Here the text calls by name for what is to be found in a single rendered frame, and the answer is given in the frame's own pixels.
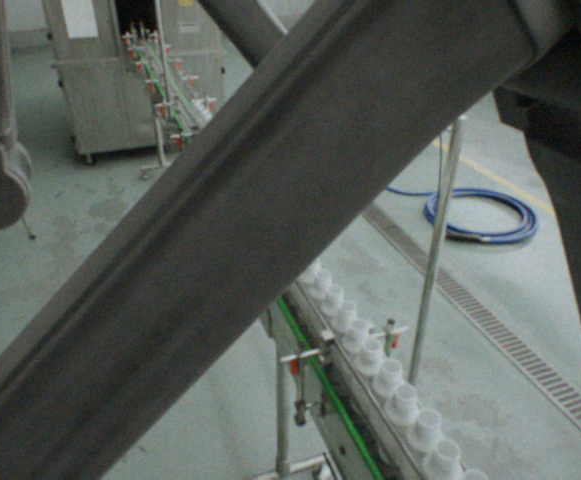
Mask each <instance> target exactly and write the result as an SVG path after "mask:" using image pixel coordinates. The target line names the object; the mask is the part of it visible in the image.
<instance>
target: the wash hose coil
mask: <svg viewBox="0 0 581 480"><path fill-rule="evenodd" d="M386 189H388V190H391V191H394V192H397V194H402V195H411V196H425V195H432V196H430V197H429V198H428V199H427V200H426V202H425V204H424V214H425V216H426V218H427V219H428V220H429V221H430V222H432V223H433V224H434V222H435V214H436V204H437V195H438V190H435V191H404V190H399V189H395V188H392V187H389V186H388V187H387V188H386ZM458 196H484V197H488V198H493V199H496V200H499V201H502V202H504V203H507V204H509V205H511V206H513V207H514V208H515V209H517V210H518V211H520V213H521V215H522V216H523V221H522V223H521V224H520V225H517V226H516V227H514V228H511V230H508V231H501V232H478V231H471V230H467V228H464V227H460V226H458V225H455V224H453V223H451V222H449V221H446V226H445V234H444V237H445V238H450V239H452V240H459V241H464V240H465V241H475V242H483V243H511V242H516V241H521V240H524V239H526V238H528V237H530V236H533V235H534V234H535V233H536V232H537V230H538V227H539V218H538V215H537V214H536V211H535V210H534V209H533V208H531V207H530V206H529V205H527V204H526V203H524V202H523V201H521V200H518V199H516V198H514V197H512V195H510V194H507V193H503V192H500V191H496V190H492V189H486V188H479V187H454V188H453V193H452V198H453V197H458ZM430 201H432V202H430ZM435 202H436V203H435ZM434 203H435V205H434ZM433 205H434V211H435V214H434V211H433ZM429 215H430V216H432V217H430V216H429ZM531 216H533V217H531ZM527 217H528V220H529V223H528V226H527V227H526V228H525V230H524V231H522V230H523V228H524V227H525V226H526V224H527ZM533 218H534V220H535V225H534V227H533V228H531V226H533V223H534V220H533ZM530 228H531V230H530ZM529 230H530V231H529ZM520 231H522V232H520ZM517 232H520V233H517ZM446 233H448V234H446ZM515 233H516V234H515Z"/></svg>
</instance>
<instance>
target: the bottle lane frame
mask: <svg viewBox="0 0 581 480"><path fill-rule="evenodd" d="M155 86H156V89H157V94H158V102H159V104H161V103H162V97H165V100H166V96H165V94H164V92H163V91H162V90H161V87H160V85H159V83H158V82H155ZM172 112H173V118H174V122H175V124H176V127H177V126H178V128H184V126H182V124H181V122H180V120H179V118H178V116H177V114H176V113H175V112H174V109H173V107H172ZM182 130H184V133H185V134H188V133H187V131H186V129H185V128H184V129H182ZM267 310H268V313H269V318H270V335H271V337H273V339H274V342H275V344H276V346H277V348H278V350H279V352H280V354H281V356H282V357H285V356H289V355H294V348H295V347H297V343H298V342H299V340H302V342H304V343H305V351H310V350H314V349H317V348H314V349H312V348H311V347H310V345H309V343H307V340H306V339H307V338H311V337H306V338H305V337H304V335H303V333H302V332H301V329H302V328H299V327H298V325H297V322H296V318H294V317H293V315H292V313H291V312H289V310H292V309H288V308H287V305H286V304H285V300H283V298H282V297H281V296H280V297H279V298H278V299H277V300H276V301H275V302H274V303H273V304H271V305H270V307H269V308H268V309H267ZM329 372H331V371H327V372H326V371H324V370H322V368H321V367H320V365H319V363H317V358H316V355H313V356H310V357H307V365H306V366H304V392H303V399H304V401H305V403H306V404H308V403H312V402H315V401H319V400H320V395H319V394H320V390H322V391H323V393H325V395H326V398H325V404H322V403H321V404H322V407H323V408H325V416H323V418H322V417H319V418H316V419H313V421H314V423H315V425H316V427H317V429H318V431H319V433H320V436H321V438H322V440H324V442H325V444H326V446H327V448H328V451H329V453H330V455H331V457H332V460H333V463H334V465H335V467H336V469H337V471H339V473H340V475H341V478H342V480H394V479H395V478H391V479H386V478H385V476H383V474H382V471H381V470H380V468H379V466H378V465H379V463H381V462H382V461H383V460H382V459H381V461H375V458H374V456H373V455H372V453H370V451H369V449H368V447H369V445H370V444H373V443H375V442H372V443H365V441H364V440H363V438H362V436H361V434H360V432H359V430H360V429H361V428H363V427H365V426H363V427H355V425H354V423H353V421H352V420H351V417H350V414H352V413H354V412H355V411H354V412H347V410H346V408H345V406H344V405H343V402H342V400H343V399H345V398H347V397H344V398H339V397H338V395H337V393H336V391H335V390H334V386H335V385H338V384H332V383H331V382H330V380H329V378H328V377H327V374H329ZM319 407H320V404H317V406H314V407H311V408H308V410H309V412H310V414H311V416H314V415H317V414H319Z"/></svg>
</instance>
